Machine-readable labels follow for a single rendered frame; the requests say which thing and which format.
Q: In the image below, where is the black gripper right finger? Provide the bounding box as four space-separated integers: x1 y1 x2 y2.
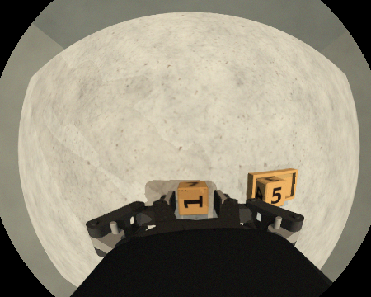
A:
214 190 304 246

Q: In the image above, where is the tan number cube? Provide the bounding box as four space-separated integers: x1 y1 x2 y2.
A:
177 181 209 215
255 177 287 207

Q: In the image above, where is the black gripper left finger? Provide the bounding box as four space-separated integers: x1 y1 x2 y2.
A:
86 191 183 257

